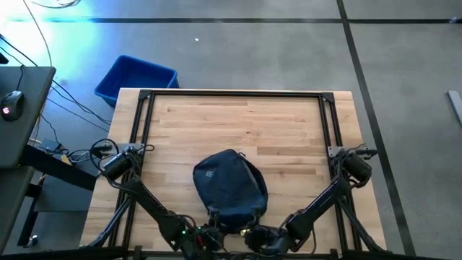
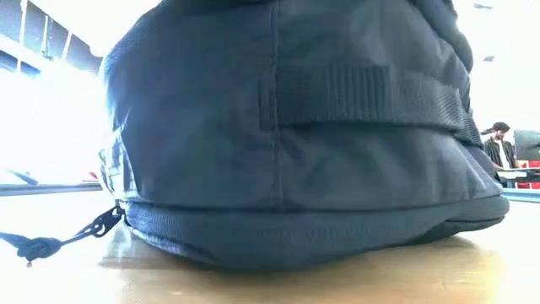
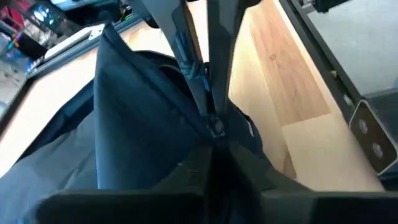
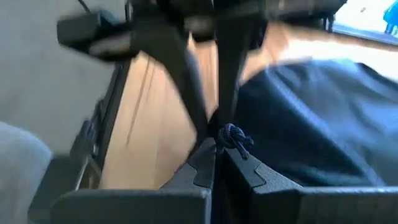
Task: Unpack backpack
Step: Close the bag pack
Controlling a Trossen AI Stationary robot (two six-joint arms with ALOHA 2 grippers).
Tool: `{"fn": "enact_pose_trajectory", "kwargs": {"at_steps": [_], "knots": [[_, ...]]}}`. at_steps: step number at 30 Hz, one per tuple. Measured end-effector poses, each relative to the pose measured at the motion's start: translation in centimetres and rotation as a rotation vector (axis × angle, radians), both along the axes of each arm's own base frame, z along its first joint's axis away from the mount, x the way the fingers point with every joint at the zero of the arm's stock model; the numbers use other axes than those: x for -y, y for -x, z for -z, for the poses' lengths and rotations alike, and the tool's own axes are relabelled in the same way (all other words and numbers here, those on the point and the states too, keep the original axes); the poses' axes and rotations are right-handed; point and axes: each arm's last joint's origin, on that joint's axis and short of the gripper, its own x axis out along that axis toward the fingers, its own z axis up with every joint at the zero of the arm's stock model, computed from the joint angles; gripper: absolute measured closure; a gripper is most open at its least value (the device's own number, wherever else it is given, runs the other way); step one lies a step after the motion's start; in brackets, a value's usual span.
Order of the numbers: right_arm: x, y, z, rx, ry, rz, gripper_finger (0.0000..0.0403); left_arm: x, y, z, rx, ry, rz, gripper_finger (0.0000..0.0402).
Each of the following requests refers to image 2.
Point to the large black monitor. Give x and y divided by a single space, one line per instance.
527 145

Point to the navy blue backpack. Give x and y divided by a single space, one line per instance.
274 148

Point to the person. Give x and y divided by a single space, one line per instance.
501 152

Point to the red storage rack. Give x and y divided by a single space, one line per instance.
532 169

